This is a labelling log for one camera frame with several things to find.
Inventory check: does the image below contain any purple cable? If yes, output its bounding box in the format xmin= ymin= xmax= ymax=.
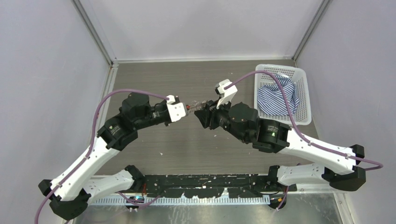
xmin=226 ymin=70 xmax=383 ymax=211
xmin=34 ymin=89 xmax=170 ymax=224

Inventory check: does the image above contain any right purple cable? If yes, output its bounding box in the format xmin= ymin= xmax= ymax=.
xmin=226 ymin=70 xmax=383 ymax=211

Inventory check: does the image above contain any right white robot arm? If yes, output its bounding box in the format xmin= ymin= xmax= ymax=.
xmin=194 ymin=100 xmax=366 ymax=192

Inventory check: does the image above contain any white plastic basket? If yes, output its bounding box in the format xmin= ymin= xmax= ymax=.
xmin=254 ymin=64 xmax=311 ymax=126

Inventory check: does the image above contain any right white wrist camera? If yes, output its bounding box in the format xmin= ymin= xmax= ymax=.
xmin=215 ymin=79 xmax=238 ymax=109

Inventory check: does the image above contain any blue striped cloth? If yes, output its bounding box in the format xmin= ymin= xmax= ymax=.
xmin=257 ymin=72 xmax=300 ymax=116

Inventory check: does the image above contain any metal spring coil keyring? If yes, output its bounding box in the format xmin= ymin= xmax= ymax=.
xmin=187 ymin=101 xmax=206 ymax=113

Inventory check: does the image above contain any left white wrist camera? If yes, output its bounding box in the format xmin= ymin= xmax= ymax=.
xmin=166 ymin=95 xmax=188 ymax=123

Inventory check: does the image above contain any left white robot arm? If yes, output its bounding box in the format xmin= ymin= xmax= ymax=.
xmin=38 ymin=89 xmax=189 ymax=221

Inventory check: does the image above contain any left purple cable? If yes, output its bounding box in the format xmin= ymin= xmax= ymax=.
xmin=34 ymin=89 xmax=170 ymax=224

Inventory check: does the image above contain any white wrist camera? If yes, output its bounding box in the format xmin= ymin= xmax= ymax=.
xmin=215 ymin=79 xmax=238 ymax=109
xmin=166 ymin=95 xmax=188 ymax=123

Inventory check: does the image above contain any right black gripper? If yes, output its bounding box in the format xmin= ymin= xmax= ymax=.
xmin=194 ymin=95 xmax=248 ymax=143

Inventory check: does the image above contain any aluminium frame rail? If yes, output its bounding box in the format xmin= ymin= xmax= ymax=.
xmin=66 ymin=171 xmax=347 ymax=206

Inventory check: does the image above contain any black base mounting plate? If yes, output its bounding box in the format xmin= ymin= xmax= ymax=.
xmin=122 ymin=174 xmax=286 ymax=198

